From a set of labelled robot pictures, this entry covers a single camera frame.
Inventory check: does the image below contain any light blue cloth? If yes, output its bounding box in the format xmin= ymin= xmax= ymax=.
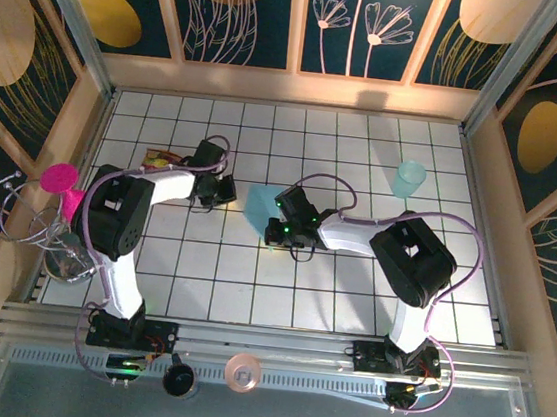
xmin=241 ymin=184 xmax=287 ymax=253

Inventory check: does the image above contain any colourful candy bag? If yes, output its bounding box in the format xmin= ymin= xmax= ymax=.
xmin=142 ymin=146 xmax=185 ymax=173

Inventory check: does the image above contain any translucent teal plastic cup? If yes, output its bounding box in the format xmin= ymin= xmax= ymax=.
xmin=389 ymin=158 xmax=429 ymax=202

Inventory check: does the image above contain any perforated metal strip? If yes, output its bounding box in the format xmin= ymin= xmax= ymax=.
xmin=8 ymin=342 xmax=390 ymax=408

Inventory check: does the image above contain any pink wine glass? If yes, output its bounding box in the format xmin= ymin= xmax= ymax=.
xmin=38 ymin=160 xmax=91 ymax=218

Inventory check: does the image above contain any black round cap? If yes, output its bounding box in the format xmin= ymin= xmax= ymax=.
xmin=160 ymin=351 xmax=200 ymax=400

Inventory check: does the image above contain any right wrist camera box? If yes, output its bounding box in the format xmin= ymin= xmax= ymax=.
xmin=271 ymin=183 xmax=323 ymax=228

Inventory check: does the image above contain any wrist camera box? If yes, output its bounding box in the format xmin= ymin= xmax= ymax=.
xmin=271 ymin=183 xmax=323 ymax=228
xmin=191 ymin=139 xmax=232 ymax=176

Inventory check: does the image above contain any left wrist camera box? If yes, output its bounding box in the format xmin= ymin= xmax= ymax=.
xmin=191 ymin=139 xmax=232 ymax=176

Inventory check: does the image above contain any aluminium mounting rail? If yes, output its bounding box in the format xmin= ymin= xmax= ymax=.
xmin=0 ymin=292 xmax=535 ymax=399

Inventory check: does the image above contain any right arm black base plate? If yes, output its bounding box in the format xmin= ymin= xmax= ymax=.
xmin=350 ymin=338 xmax=445 ymax=382

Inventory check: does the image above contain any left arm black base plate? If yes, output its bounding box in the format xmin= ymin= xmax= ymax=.
xmin=85 ymin=312 xmax=181 ymax=357

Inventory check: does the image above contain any silver wire glass rack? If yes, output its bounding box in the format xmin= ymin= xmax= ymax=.
xmin=0 ymin=168 xmax=110 ymax=290

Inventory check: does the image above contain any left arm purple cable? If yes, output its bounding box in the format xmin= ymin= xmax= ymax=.
xmin=60 ymin=120 xmax=237 ymax=397

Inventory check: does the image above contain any aluminium frame post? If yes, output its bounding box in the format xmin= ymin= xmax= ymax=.
xmin=12 ymin=0 xmax=127 ymax=100
xmin=460 ymin=0 xmax=557 ymax=145

